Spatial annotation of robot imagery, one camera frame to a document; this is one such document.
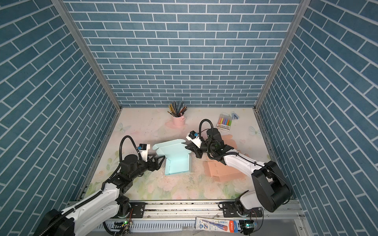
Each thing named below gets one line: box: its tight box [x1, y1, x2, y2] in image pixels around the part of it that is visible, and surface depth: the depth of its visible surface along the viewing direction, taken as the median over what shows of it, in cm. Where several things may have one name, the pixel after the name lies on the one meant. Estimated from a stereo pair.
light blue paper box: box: [152, 139, 192, 176], surface depth 86 cm
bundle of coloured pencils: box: [167, 100, 189, 118], surface depth 106 cm
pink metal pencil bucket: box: [171, 114, 186, 128], surface depth 108 cm
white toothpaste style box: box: [195, 217, 239, 234], surface depth 71 cm
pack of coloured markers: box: [216, 113, 233, 132], surface depth 114 cm
